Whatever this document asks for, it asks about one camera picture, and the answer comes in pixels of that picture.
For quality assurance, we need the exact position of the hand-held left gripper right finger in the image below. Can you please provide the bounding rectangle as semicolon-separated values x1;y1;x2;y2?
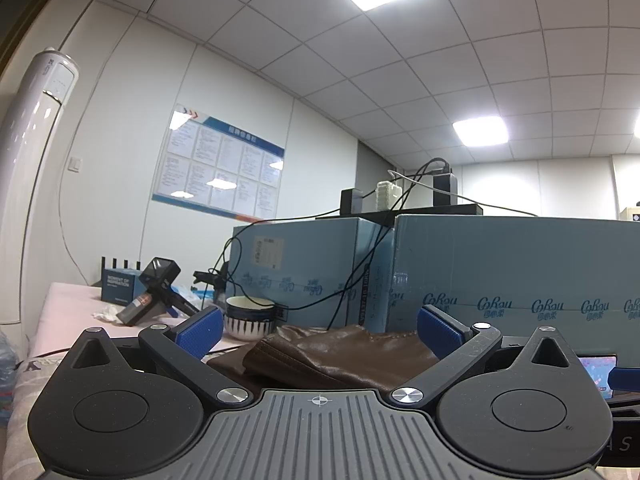
391;304;578;408

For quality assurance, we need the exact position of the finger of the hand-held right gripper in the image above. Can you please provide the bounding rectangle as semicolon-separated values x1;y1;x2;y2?
609;366;640;392

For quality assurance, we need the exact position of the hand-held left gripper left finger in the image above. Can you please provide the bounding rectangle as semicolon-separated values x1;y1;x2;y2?
64;305;254;407

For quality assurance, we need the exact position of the brown leather jacket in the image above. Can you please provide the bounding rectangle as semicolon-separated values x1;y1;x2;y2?
207;324;441;392

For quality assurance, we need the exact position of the smartphone with lit screen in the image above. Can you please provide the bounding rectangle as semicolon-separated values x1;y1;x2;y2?
579;354;619;402

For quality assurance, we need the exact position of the clear plastic bag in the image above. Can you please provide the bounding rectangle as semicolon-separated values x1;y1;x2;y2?
172;284;221;311

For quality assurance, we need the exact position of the striped ceramic bowl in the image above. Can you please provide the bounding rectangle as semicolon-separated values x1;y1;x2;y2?
224;314;276;342

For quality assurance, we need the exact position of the black clamp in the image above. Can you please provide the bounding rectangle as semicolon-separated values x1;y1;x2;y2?
193;261;231;306

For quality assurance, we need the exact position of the blue rimmed ceramic bowl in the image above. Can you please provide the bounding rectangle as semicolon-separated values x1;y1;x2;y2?
225;296;278;319

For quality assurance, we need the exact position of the large light blue cardboard box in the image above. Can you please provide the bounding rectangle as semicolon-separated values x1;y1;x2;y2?
387;214;640;356

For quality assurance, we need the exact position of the small dark blue box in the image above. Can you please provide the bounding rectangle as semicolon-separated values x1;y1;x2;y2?
101;267;143;304

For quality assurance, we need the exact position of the black router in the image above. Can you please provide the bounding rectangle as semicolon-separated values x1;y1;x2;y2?
101;256;142;271

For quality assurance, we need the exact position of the black flat board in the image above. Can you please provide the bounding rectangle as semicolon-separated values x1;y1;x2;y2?
357;203;484;226

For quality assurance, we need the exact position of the light blue labelled cardboard box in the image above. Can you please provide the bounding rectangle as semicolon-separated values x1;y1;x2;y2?
226;216;396;333

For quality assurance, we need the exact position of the pink sheet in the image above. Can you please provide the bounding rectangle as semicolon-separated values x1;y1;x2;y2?
27;281;251;361

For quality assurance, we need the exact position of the tall black power adapter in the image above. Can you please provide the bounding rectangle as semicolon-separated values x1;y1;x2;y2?
432;172;460;207

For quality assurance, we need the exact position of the white ribbed charger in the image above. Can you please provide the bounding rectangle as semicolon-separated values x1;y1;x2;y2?
376;180;402;209

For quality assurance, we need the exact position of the small black power adapter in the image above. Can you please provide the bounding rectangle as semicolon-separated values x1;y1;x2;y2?
341;188;376;213

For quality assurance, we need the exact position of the white standing air conditioner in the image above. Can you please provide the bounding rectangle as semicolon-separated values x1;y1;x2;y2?
0;47;80;326

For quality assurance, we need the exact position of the black camera on handle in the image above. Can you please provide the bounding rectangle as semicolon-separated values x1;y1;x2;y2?
116;257;206;327

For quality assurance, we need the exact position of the long black cable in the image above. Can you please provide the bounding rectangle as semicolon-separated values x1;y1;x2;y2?
327;157;451;332

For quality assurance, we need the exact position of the white cable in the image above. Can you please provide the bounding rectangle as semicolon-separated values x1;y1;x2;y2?
387;170;538;217

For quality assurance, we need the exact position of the thin black cable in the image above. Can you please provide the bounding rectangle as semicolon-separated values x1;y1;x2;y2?
215;209;351;311

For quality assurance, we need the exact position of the wall notice poster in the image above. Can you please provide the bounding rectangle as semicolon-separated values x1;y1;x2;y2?
151;104;286;222

